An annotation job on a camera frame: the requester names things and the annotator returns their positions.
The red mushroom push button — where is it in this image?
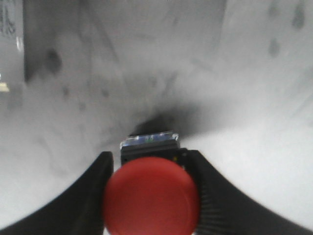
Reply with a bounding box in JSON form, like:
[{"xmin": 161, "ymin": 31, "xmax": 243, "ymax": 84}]
[{"xmin": 103, "ymin": 131, "xmax": 200, "ymax": 235}]

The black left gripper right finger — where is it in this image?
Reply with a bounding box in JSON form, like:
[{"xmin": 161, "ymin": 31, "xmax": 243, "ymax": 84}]
[{"xmin": 188, "ymin": 150, "xmax": 312, "ymax": 235}]

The silver mesh power supply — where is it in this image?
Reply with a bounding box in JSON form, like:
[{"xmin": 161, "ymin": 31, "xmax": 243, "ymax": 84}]
[{"xmin": 0, "ymin": 0, "xmax": 24, "ymax": 92}]

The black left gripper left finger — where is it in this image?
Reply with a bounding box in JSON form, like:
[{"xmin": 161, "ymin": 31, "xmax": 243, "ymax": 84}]
[{"xmin": 0, "ymin": 152, "xmax": 113, "ymax": 235}]

